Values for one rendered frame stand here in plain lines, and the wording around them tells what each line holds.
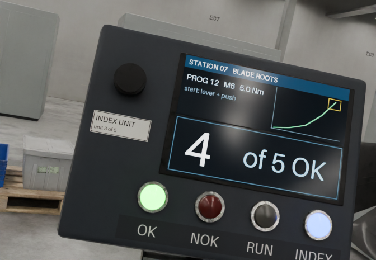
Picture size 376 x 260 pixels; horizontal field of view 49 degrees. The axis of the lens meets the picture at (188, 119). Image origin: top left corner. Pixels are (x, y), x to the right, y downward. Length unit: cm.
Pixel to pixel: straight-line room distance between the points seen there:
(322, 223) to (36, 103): 750
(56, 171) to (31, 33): 459
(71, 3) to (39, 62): 541
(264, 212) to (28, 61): 747
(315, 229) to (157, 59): 21
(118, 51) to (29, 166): 310
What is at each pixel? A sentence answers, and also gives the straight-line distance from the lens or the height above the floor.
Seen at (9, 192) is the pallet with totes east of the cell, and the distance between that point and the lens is 340.
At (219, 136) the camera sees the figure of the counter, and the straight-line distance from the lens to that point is 37.
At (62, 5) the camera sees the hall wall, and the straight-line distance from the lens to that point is 1292.
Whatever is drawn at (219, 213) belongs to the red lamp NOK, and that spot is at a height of 111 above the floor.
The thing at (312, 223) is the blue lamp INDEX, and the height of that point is 112.
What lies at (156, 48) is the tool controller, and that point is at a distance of 38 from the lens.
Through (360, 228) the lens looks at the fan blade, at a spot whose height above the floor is 98.
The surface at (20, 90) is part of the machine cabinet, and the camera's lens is 779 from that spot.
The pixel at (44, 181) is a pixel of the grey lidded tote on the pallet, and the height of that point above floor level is 22.
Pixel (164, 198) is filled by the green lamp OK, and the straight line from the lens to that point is 35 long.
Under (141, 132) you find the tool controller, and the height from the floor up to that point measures 117.
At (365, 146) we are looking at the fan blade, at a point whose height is 114.
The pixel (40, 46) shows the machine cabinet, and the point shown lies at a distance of 774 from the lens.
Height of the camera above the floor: 122
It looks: 5 degrees down
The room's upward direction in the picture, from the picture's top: 12 degrees clockwise
